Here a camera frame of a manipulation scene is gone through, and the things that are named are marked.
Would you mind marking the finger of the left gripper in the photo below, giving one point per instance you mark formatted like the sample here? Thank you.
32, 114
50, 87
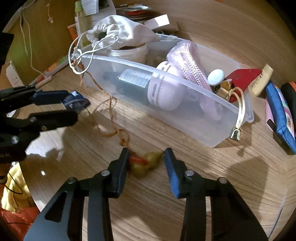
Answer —
40, 122
37, 96

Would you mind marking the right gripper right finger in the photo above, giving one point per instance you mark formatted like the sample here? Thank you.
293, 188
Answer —
231, 218

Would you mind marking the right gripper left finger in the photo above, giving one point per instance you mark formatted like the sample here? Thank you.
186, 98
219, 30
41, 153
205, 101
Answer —
80, 203

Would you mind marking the black barcode card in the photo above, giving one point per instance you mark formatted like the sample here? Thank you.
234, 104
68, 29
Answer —
76, 101

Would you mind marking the red embroidered pouch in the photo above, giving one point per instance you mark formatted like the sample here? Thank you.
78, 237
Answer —
240, 78

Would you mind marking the white product box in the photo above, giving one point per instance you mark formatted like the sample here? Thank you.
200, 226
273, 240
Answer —
13, 76

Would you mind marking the white lip balm stick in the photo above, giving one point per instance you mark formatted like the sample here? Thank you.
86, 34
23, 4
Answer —
43, 82

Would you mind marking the orange green tube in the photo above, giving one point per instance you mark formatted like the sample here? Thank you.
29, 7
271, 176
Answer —
57, 66

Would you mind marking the orange booklet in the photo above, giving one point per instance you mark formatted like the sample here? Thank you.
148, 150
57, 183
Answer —
73, 31

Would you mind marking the dark bottle with label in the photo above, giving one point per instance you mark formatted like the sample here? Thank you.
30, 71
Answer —
130, 83

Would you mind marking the blue patchwork pencil case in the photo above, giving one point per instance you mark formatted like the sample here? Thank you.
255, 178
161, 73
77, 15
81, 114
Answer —
282, 116

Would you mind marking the white round jar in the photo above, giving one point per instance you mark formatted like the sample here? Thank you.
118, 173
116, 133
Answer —
135, 54

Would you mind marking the clear plastic storage bin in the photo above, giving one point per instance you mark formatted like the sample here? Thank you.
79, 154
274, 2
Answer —
188, 117

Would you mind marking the black orange zip case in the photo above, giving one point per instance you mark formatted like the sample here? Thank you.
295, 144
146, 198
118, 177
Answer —
288, 91

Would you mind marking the stack of books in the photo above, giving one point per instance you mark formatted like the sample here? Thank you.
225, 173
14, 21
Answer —
136, 12

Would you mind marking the cream lotion tube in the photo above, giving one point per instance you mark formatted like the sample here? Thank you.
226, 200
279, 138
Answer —
262, 80

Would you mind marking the small white box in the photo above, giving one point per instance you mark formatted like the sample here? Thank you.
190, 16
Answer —
157, 22

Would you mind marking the white drawstring pouch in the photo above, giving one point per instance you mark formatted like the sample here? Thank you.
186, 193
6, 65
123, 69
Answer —
110, 33

